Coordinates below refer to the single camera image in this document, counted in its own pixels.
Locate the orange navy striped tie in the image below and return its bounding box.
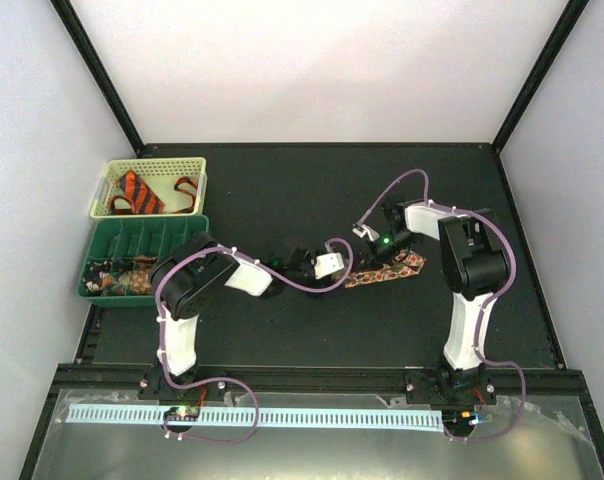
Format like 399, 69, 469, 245
109, 170, 198, 215

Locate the floral patterned tie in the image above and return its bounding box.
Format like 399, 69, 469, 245
344, 249, 426, 288

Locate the dark floral rolled tie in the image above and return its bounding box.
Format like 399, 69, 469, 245
79, 258, 133, 297

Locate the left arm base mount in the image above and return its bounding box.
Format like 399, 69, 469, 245
137, 366, 232, 405

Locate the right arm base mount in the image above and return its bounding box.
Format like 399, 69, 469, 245
404, 367, 496, 407

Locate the white slotted cable duct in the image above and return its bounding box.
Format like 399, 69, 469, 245
64, 404, 443, 433

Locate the right black frame post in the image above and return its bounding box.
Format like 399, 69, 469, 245
491, 0, 590, 154

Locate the brown patterned rolled tie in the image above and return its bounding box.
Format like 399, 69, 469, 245
129, 256, 157, 295

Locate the cream perforated basket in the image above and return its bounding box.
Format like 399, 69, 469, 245
90, 157, 207, 219

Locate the black aluminium front rail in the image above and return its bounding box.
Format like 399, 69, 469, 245
52, 364, 588, 395

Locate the left black frame post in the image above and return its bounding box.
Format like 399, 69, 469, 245
50, 0, 145, 157

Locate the black frame post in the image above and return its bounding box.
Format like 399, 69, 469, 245
50, 0, 145, 157
491, 0, 590, 154

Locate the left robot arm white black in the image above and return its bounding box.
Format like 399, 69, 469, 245
149, 232, 344, 399

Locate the green divided organizer tray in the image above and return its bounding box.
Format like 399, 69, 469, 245
77, 215, 209, 308

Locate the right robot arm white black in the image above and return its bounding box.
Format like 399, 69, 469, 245
353, 200, 515, 403

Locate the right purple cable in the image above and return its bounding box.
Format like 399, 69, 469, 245
361, 169, 528, 444

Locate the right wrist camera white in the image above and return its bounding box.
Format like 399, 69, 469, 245
352, 224, 379, 242

